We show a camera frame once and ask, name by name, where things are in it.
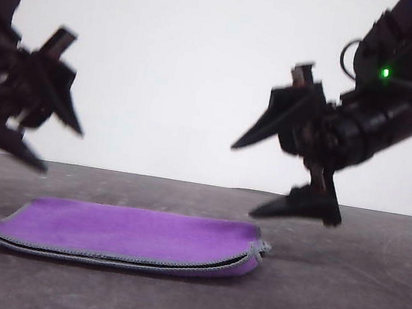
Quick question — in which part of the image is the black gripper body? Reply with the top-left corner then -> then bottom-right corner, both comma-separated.
0,17 -> 81,135
269,59 -> 412,215

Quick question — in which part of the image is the purple towel with grey hem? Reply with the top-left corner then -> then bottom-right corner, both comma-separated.
0,183 -> 276,291

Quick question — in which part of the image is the grey table cloth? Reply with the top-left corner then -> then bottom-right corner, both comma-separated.
0,150 -> 412,309

